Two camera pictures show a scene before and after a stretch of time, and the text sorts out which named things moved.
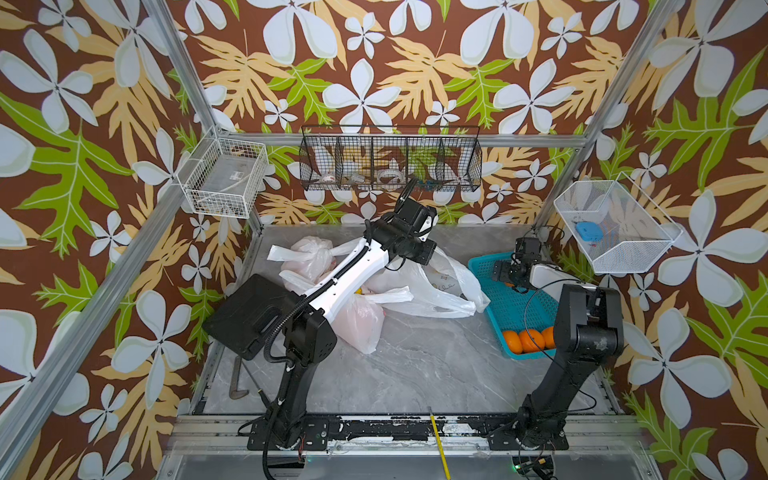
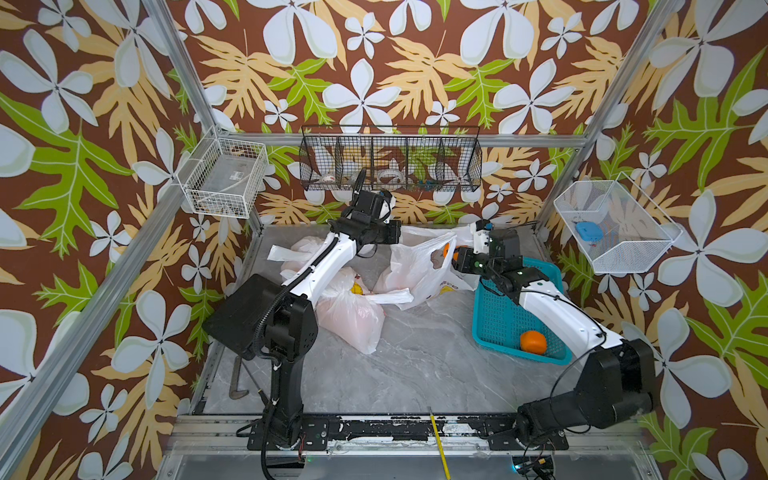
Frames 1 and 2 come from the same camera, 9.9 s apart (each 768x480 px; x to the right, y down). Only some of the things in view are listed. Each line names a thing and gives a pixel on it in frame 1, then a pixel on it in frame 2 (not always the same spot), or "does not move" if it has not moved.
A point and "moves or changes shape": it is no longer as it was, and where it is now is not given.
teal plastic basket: x=510 y=310 moves or changes shape
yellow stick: x=440 y=447 does not move
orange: x=527 y=343 does not move
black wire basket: x=390 y=157 does not move
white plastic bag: x=437 y=287 moves or changes shape
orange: x=513 y=341 to x=447 y=248
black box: x=248 y=312 does not move
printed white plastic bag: x=308 y=260 does not move
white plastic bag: x=359 y=324 does not move
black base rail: x=407 y=433 does not move
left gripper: x=427 y=246 to x=393 y=231
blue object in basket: x=589 y=231 does not move
